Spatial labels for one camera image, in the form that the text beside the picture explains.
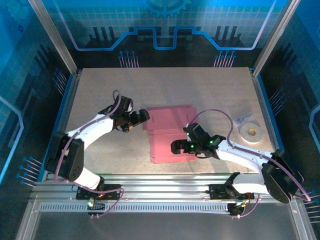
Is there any pink paper box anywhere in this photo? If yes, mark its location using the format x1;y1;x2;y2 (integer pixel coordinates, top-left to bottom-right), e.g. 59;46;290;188
142;104;199;165

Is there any black right controller box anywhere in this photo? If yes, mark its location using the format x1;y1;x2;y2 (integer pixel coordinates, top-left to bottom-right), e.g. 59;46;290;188
227;202;245;217

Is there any black controller box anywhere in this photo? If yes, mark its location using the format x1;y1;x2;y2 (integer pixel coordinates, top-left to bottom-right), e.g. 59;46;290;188
227;202;245;217
86;198;106;213

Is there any black left controller box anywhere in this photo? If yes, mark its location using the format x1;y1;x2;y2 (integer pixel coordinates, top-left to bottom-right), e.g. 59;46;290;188
86;198;106;213

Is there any clear labelled plastic bag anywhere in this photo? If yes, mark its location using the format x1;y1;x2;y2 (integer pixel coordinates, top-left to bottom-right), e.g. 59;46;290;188
233;113;255;126

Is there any white tape roll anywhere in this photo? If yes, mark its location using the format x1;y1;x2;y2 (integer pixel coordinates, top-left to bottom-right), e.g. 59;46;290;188
239;122;264;145

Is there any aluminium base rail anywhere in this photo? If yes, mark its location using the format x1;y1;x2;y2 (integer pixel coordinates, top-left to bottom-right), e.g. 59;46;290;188
32;173;301;201

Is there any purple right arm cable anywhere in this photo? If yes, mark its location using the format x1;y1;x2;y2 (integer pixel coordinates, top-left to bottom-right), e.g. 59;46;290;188
187;108;312;203

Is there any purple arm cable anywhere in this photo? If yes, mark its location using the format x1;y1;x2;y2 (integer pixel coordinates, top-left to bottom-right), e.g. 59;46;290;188
53;89;123;183
187;108;312;203

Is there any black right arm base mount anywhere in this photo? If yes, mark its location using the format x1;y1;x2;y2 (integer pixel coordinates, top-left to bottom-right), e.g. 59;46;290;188
208;183;255;201

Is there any aluminium table side rail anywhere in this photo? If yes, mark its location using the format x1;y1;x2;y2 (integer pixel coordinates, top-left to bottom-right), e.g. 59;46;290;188
251;69;285;161
44;69;82;176

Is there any slotted grey cable duct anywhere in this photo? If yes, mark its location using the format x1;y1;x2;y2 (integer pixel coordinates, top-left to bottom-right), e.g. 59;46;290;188
39;202;236;214

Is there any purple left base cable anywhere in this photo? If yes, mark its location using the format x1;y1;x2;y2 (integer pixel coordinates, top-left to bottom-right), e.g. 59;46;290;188
86;187;125;219

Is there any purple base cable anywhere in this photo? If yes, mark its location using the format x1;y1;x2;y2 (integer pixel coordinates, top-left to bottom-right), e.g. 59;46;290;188
86;187;125;219
231;193;262;220

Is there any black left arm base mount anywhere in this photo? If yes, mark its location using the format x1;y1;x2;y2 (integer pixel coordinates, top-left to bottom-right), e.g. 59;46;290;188
75;183;121;201

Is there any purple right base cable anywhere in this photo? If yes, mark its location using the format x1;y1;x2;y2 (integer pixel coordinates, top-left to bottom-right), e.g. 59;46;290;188
231;193;262;220

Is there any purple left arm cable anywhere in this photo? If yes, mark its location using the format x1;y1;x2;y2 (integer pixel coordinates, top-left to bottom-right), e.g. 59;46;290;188
53;89;123;183

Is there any aluminium frame post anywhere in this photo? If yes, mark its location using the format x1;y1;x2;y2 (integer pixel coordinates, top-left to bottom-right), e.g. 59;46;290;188
251;0;302;77
26;0;79;76

